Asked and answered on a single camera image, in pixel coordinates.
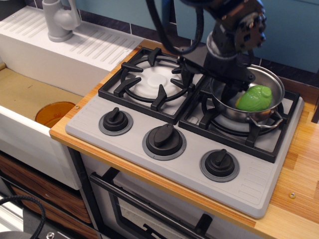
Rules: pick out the black right burner grate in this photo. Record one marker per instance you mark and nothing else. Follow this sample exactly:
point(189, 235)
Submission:
point(270, 144)

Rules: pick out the black middle stove knob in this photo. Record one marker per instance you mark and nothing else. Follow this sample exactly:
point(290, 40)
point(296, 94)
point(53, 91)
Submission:
point(164, 143)

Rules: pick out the black left stove knob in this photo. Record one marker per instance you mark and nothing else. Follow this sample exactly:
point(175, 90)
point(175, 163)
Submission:
point(115, 122)

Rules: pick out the white toy sink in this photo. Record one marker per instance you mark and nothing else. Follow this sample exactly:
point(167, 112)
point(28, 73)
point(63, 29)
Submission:
point(35, 72)

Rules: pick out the wood grain drawer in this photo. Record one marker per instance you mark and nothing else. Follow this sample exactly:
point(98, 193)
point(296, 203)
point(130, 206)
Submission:
point(64, 206)

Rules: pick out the stainless steel pot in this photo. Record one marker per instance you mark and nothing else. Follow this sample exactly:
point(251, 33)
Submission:
point(263, 77)

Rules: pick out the black burner grate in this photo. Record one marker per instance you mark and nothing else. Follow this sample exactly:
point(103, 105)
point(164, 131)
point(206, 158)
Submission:
point(270, 144)
point(149, 86)

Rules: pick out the black right stove knob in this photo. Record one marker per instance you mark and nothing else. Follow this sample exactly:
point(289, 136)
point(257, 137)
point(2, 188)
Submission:
point(219, 166)

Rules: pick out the black stove knob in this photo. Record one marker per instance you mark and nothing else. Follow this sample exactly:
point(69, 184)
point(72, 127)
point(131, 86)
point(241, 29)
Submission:
point(115, 122)
point(219, 166)
point(164, 143)

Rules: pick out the toy oven door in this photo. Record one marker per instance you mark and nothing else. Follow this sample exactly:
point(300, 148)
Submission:
point(138, 210)

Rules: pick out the green yellow toy corncob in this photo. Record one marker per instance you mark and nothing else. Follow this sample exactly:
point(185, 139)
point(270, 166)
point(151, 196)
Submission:
point(256, 98)

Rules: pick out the grey toy stove top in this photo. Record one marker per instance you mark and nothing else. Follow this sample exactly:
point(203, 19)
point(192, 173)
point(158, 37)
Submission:
point(249, 192)

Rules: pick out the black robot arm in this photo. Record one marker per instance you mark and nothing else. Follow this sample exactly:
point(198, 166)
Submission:
point(228, 53)

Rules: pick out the black left burner grate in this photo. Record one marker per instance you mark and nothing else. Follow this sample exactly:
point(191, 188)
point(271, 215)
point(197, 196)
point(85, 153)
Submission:
point(149, 86)

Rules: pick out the orange sink drain plug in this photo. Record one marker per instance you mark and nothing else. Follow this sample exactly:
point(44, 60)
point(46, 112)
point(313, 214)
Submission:
point(52, 113)

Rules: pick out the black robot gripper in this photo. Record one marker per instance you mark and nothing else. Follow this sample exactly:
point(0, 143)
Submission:
point(236, 76)

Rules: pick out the grey toy faucet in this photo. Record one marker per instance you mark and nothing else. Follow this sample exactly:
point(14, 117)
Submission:
point(60, 22)

